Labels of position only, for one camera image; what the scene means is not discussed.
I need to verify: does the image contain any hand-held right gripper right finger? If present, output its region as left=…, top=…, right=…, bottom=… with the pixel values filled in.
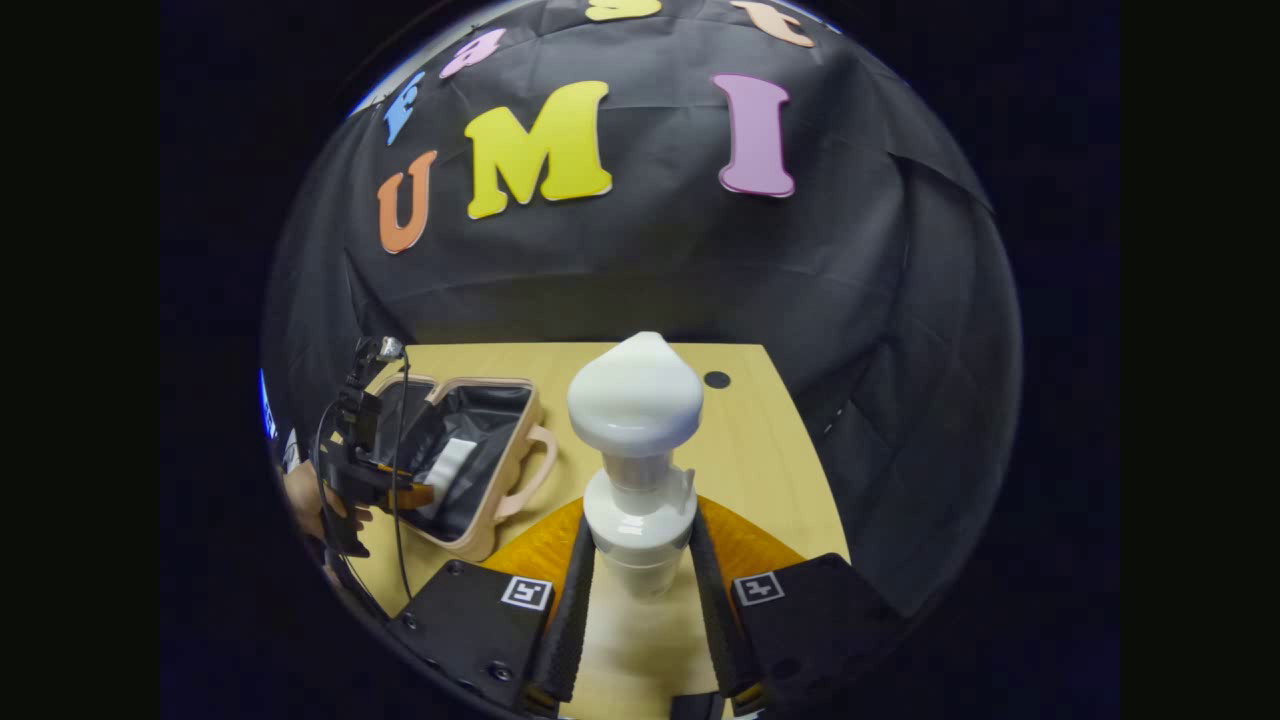
left=688, top=497, right=903, bottom=716

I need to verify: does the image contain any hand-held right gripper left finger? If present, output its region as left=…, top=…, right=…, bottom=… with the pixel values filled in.
left=385, top=497, right=598, bottom=716

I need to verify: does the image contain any white squeeze tube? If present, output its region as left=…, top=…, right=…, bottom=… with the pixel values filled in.
left=415, top=437, right=476, bottom=521

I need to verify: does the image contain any pink suitcase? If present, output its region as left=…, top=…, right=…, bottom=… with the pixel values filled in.
left=365, top=373, right=559, bottom=563

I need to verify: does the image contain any white pump bottle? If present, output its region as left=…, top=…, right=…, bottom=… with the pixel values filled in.
left=567, top=332, right=705, bottom=601

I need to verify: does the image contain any black backdrop cloth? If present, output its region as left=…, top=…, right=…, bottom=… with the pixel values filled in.
left=262, top=0, right=1021, bottom=616

